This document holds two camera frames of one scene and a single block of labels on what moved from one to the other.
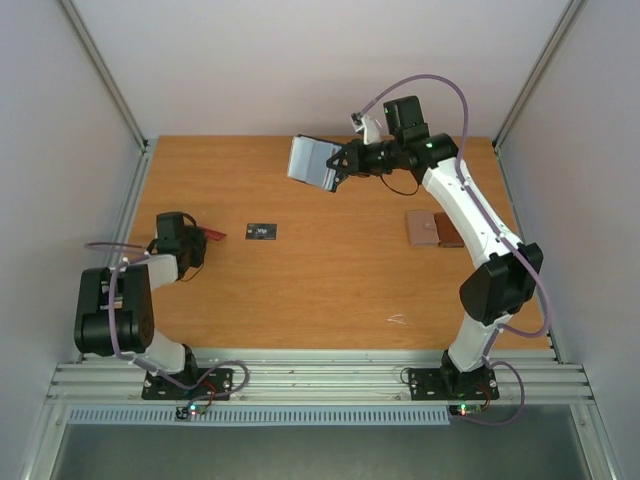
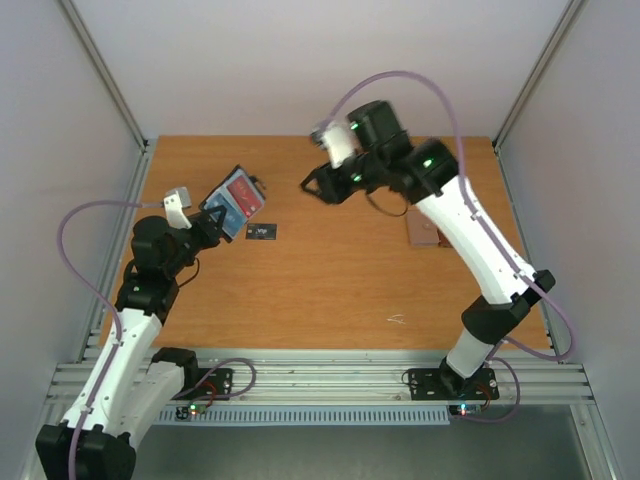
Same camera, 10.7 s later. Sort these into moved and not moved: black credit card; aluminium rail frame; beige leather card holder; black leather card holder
Moved: black leather card holder
Not moved: black credit card; aluminium rail frame; beige leather card holder
